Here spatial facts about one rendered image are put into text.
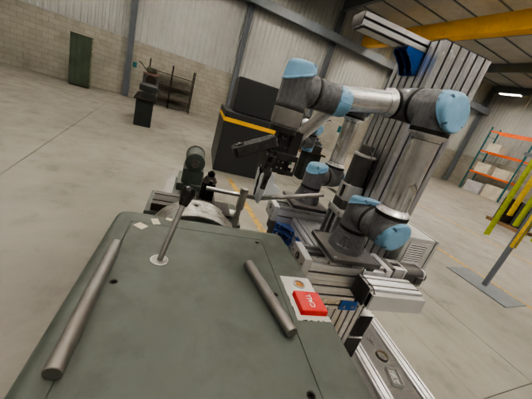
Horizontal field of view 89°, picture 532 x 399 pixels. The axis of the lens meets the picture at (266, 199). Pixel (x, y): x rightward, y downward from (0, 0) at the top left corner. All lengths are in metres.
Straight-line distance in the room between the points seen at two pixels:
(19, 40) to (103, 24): 3.18
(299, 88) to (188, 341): 0.55
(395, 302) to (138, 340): 0.99
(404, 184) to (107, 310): 0.86
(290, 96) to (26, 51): 15.28
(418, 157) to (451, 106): 0.16
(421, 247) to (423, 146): 0.72
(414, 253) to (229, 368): 1.25
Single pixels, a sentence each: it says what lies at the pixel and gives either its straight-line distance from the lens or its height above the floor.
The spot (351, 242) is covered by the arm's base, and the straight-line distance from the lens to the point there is 1.13.
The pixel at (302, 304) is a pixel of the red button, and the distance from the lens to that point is 0.60.
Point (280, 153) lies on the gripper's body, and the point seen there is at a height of 1.51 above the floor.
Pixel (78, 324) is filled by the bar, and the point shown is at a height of 1.28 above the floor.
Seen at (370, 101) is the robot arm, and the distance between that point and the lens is 0.95.
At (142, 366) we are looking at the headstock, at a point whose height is 1.25.
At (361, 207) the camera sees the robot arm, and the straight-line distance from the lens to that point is 1.09.
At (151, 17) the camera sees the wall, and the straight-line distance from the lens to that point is 15.13.
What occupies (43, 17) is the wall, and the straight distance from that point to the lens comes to 15.59.
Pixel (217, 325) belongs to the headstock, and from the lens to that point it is 0.51.
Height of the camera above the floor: 1.62
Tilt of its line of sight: 19 degrees down
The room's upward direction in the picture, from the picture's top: 18 degrees clockwise
